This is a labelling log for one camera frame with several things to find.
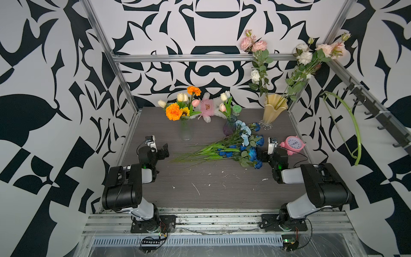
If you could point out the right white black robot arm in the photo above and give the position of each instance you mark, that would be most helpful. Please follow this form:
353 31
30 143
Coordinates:
324 186

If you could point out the white teddy bear pink shirt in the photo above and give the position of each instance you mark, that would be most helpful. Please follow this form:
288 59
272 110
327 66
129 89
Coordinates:
209 108

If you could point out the clear glass vase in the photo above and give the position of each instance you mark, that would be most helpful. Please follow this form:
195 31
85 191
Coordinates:
186 130

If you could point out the pink alarm clock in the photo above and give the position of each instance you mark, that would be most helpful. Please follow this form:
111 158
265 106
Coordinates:
292 145

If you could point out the blue rose low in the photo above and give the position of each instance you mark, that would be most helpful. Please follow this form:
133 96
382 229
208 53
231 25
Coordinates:
255 164

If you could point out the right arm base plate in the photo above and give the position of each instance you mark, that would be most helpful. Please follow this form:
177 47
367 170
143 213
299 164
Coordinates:
274 222

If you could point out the light blue carnation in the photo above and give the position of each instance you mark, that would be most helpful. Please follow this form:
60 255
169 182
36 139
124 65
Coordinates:
245 137
243 128

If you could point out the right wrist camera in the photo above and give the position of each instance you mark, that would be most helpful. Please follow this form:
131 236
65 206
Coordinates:
272 145

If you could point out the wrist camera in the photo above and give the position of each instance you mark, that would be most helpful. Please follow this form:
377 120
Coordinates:
272 145
151 143

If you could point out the mixed sunflower bouquet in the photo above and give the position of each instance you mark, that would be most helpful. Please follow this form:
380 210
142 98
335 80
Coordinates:
184 107

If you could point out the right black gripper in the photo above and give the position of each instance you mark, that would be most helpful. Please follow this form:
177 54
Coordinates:
264 152

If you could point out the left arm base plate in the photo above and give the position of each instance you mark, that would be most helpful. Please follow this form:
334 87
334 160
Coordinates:
162 223

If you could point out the yellow wavy glass vase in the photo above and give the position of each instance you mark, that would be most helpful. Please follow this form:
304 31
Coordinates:
274 105

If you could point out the tulip bouquet blue white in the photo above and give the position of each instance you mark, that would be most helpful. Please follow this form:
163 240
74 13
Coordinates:
226 105

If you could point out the black hook rail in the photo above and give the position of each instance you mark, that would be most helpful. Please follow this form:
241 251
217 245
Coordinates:
386 118

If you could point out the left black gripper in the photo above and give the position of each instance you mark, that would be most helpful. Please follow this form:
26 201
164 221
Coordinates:
160 155

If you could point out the blue rose from sunflower bouquet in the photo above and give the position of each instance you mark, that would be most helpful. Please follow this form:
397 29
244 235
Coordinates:
256 127

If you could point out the purple glass vase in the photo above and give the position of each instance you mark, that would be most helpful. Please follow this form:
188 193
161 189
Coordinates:
229 127

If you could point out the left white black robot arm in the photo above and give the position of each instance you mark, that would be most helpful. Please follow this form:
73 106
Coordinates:
123 188

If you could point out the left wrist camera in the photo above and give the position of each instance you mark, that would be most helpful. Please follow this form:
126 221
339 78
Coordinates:
151 143

